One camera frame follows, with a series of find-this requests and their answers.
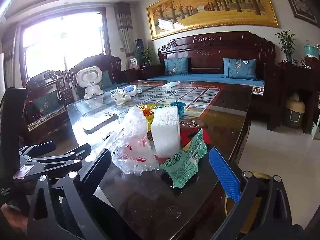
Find white foam block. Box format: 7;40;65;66
150;107;181;158

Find dark wooden corner table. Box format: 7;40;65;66
125;64;164;82

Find black tower speaker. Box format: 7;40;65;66
135;39;144;65

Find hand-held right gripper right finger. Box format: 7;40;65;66
209;147;293;240

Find patterned grey curtain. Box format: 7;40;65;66
1;22;19;88
114;2;137;58

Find green snack wrapper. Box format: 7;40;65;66
160;128;208;188

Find white ceramic figurine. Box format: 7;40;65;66
110;87;131;106

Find green potted plant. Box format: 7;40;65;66
141;48;153;67

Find large bright window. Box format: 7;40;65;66
19;6;112;80

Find yellow crumpled paper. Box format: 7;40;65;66
139;104;157;117

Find dark framed floral picture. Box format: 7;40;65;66
284;0;318;20

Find blue floral cushion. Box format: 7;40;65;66
222;58;257;81
164;57;190;76

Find white robot toy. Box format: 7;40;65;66
76;66;105;100

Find red bordered photo poster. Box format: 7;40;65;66
75;84;224;120

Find red packet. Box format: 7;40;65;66
180;129;200;147

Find carved dark wooden armchair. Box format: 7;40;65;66
25;70;73;140
69;54;122;93

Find black tray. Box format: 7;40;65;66
82;112;120;134

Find carved dark wooden sofa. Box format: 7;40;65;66
157;31;278;130

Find teal floral armchair cushion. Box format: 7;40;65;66
100;70;112;89
34;90;60;117

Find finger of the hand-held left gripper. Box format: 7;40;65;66
19;141;56;158
14;144;92;180

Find yellow rimmed bin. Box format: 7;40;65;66
224;171;272;218

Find white and blue plastic bag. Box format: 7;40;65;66
124;85;137;98

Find clear plastic bag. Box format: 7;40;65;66
110;106;160;176

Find brown lettered cloth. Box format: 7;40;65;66
180;118;206;133

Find potted bamboo plant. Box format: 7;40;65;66
276;29;297;64

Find teal crumpled paper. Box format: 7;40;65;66
171;101;186;114

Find gold framed tree painting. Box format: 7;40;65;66
146;0;280;41

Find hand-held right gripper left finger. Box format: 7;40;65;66
27;149;118;240

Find dark wooden side cabinet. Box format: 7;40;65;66
277;57;320;133

